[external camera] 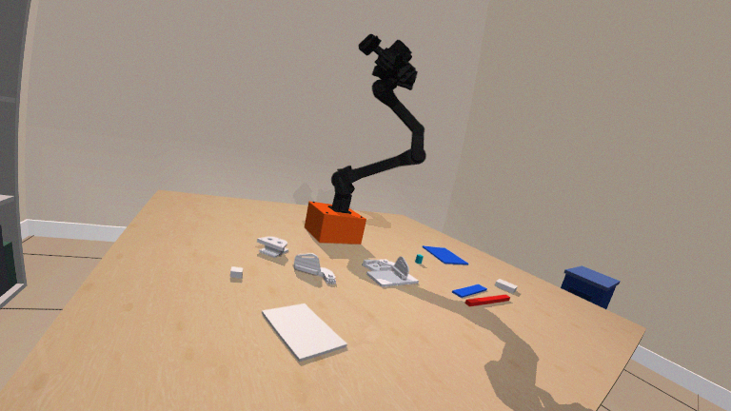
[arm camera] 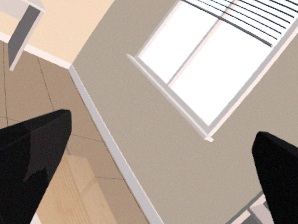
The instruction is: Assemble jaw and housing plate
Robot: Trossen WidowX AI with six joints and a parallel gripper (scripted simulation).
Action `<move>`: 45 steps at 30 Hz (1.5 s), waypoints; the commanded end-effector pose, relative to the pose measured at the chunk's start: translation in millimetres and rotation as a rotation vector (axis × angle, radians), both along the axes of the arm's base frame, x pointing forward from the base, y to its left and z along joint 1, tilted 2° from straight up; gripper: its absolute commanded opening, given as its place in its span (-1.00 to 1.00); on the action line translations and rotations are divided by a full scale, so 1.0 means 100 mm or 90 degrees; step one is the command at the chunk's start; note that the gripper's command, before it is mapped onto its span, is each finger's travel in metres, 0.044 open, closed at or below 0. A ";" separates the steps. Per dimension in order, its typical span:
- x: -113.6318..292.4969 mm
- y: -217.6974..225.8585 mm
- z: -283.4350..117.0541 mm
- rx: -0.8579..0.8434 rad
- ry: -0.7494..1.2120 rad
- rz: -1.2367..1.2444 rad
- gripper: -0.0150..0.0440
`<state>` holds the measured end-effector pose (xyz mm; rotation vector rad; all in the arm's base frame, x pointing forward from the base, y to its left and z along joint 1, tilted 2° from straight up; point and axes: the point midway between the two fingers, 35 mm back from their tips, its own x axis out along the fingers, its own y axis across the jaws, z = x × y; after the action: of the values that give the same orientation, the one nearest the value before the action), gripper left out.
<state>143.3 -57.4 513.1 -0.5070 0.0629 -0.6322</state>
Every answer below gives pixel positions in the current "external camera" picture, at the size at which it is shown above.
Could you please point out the blue flat plate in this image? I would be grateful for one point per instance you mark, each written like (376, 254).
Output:
(474, 289)
(444, 255)

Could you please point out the red rectangular bar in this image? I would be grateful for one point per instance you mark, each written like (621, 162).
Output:
(487, 300)

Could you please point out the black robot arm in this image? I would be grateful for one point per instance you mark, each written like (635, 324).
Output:
(383, 91)

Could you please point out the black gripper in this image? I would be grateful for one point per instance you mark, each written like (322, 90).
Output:
(387, 63)

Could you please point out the small white block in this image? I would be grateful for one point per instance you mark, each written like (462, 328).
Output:
(511, 288)
(236, 272)

